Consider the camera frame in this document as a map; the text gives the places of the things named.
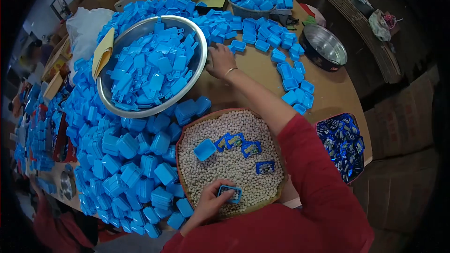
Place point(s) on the person's left hand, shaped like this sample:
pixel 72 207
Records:
pixel 208 202

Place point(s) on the person's right hand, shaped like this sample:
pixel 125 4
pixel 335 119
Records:
pixel 222 61

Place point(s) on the person's right fingers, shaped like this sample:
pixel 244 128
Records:
pixel 215 51

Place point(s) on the person's left thumb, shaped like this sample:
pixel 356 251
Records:
pixel 225 197

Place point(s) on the person's left fingers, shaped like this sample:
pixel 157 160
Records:
pixel 215 184

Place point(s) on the person's right thumb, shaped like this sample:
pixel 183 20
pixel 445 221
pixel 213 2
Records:
pixel 211 71

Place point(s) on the small blue box with beads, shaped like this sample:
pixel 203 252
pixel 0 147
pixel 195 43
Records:
pixel 230 194

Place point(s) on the heap of white beads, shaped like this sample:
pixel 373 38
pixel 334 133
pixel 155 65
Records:
pixel 232 168

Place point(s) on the large steel bowl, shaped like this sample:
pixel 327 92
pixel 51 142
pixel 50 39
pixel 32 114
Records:
pixel 197 35

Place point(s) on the round basket tray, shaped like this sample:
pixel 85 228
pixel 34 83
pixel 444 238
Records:
pixel 182 168

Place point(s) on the empty open blue box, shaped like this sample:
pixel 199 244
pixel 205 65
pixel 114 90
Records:
pixel 204 149

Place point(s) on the blue printed sachet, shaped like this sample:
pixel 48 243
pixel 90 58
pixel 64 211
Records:
pixel 265 167
pixel 235 140
pixel 251 148
pixel 221 143

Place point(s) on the dark rectangular tray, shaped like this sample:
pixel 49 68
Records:
pixel 212 0

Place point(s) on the heap of blue lids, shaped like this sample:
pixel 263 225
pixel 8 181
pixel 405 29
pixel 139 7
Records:
pixel 151 70

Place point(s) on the person's body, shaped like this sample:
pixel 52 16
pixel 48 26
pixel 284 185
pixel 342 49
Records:
pixel 281 225

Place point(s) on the grey basket of blue boxes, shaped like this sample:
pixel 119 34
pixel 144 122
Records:
pixel 258 1

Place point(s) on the row of open blue boxes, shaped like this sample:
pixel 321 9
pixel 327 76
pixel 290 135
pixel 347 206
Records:
pixel 288 73

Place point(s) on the pile of closed blue boxes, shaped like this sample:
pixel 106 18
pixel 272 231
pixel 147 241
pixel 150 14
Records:
pixel 123 161

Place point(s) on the green and red cloth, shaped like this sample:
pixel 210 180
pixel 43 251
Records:
pixel 311 15

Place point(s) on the round steel tin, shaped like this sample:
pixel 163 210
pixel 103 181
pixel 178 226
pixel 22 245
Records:
pixel 323 47

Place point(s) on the folded yellow paper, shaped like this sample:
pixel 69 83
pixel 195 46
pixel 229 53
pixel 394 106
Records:
pixel 102 54

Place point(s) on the red tub of blue sachets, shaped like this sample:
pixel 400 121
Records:
pixel 342 146

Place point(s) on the white plastic bag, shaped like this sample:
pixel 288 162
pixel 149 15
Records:
pixel 84 28

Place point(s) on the small steel bowl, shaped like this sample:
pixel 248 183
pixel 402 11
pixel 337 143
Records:
pixel 66 184

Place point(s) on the stack of corrugated cardboard sheets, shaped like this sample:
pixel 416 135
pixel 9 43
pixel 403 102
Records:
pixel 365 28

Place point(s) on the crumpled cloth bundle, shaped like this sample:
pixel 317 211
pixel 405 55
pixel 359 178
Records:
pixel 380 24

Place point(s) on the stack of brown cartons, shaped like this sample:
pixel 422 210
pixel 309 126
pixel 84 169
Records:
pixel 400 154

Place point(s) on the crowded table of blue goods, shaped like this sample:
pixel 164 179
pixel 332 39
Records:
pixel 37 130

